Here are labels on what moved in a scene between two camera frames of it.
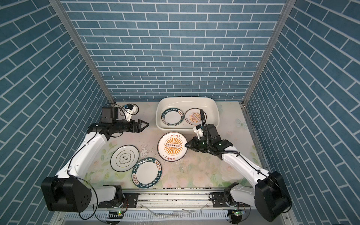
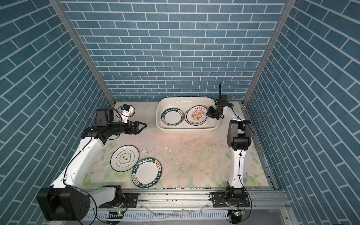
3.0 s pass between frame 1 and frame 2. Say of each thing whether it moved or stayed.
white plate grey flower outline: stayed
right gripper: moved
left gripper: stayed
